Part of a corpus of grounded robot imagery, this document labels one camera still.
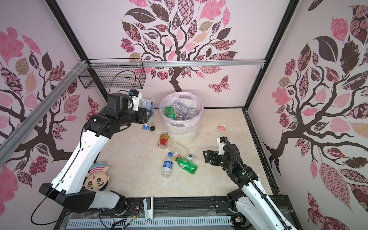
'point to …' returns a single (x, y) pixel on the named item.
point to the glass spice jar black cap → (152, 128)
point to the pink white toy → (222, 128)
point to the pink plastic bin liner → (185, 127)
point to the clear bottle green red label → (182, 154)
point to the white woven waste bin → (184, 140)
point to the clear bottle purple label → (179, 106)
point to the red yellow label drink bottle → (163, 140)
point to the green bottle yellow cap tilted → (186, 164)
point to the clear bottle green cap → (191, 113)
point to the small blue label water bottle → (167, 166)
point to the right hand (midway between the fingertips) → (209, 151)
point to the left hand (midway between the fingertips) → (147, 115)
